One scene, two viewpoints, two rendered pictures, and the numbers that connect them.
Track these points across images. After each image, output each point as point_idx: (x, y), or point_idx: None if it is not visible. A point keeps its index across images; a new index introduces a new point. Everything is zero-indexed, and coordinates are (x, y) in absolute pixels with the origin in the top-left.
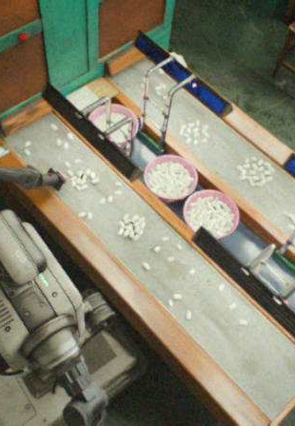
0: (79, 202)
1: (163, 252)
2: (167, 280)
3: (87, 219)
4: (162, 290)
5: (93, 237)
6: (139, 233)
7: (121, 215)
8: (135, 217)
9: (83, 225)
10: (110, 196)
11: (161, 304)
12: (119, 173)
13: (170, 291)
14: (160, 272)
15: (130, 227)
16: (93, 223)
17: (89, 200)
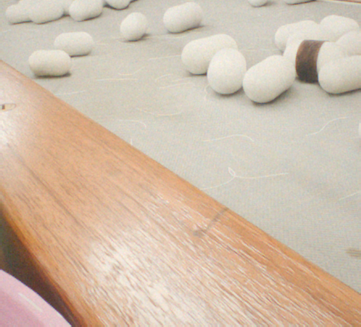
0: (321, 20)
1: (10, 0)
2: None
3: (273, 1)
4: None
5: None
6: None
7: (104, 20)
8: (43, 2)
9: None
10: (126, 19)
11: None
12: (3, 65)
13: None
14: None
15: None
16: None
17: (257, 28)
